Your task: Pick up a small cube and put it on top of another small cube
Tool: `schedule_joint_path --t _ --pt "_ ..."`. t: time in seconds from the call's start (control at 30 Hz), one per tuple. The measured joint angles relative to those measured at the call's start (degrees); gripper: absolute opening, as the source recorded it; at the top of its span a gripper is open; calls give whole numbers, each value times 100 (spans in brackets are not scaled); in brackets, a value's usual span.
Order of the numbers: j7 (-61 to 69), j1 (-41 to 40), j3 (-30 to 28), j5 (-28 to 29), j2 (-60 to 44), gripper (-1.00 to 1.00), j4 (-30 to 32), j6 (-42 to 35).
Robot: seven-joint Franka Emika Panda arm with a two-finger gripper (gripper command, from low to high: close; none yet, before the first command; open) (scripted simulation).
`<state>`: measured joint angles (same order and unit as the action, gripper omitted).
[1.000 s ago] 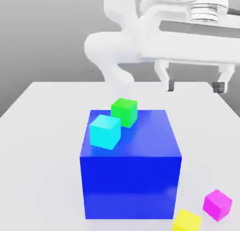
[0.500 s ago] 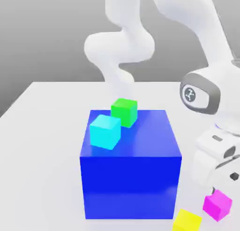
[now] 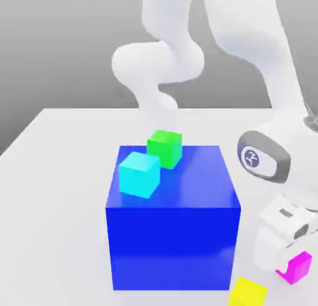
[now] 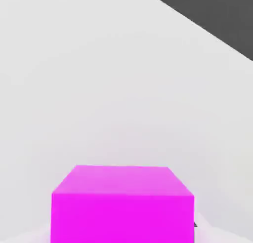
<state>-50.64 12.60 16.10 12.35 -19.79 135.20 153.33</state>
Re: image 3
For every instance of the small yellow cube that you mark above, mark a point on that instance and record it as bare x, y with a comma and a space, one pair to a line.
247, 293

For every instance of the small green cube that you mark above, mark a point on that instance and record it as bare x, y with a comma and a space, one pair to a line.
165, 148

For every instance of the large blue box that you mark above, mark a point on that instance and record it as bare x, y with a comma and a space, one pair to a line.
174, 236

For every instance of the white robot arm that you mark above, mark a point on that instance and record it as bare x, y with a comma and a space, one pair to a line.
251, 25

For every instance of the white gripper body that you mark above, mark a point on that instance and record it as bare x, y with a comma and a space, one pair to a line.
269, 253

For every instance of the small magenta cube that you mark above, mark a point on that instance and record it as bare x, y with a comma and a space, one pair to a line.
299, 270

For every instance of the small cyan cube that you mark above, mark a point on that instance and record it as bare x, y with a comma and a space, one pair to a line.
138, 176

